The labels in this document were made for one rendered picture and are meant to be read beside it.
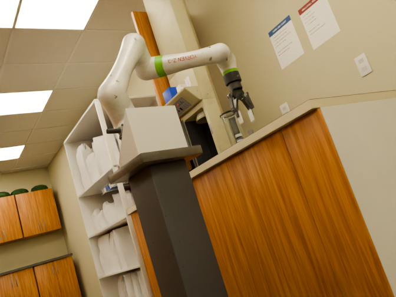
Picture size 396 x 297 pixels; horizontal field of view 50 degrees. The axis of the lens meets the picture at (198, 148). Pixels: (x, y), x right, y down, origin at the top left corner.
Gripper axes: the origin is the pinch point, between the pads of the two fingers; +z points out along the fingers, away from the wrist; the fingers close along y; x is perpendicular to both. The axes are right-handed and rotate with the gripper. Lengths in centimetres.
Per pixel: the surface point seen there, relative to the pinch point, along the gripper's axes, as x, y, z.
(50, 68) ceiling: -229, 25, -155
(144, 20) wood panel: -86, -11, -118
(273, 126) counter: 32.7, 15.2, 16.4
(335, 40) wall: 29, -58, -29
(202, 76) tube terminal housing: -49, -19, -49
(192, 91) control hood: -49, -7, -39
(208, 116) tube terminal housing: -49, -13, -20
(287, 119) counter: 41.7, 15.0, 16.7
